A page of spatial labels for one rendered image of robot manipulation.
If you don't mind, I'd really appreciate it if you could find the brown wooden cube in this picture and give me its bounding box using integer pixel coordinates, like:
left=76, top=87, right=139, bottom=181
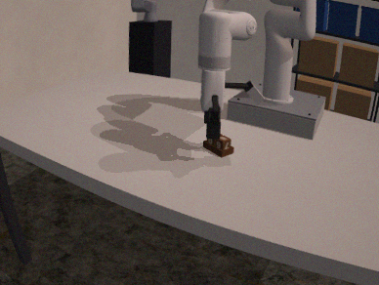
left=207, top=139, right=215, bottom=146
left=215, top=136, right=231, bottom=150

